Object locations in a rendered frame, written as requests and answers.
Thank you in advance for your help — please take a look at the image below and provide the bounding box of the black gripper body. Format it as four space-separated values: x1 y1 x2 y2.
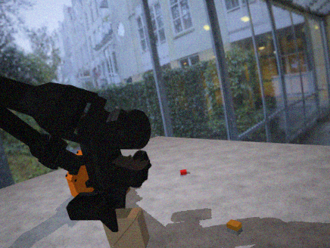
67 149 124 221

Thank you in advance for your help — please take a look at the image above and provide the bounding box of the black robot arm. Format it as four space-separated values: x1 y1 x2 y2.
0 76 151 188

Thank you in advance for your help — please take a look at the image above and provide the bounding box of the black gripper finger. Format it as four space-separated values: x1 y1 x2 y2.
112 184 129 209
101 200 120 232

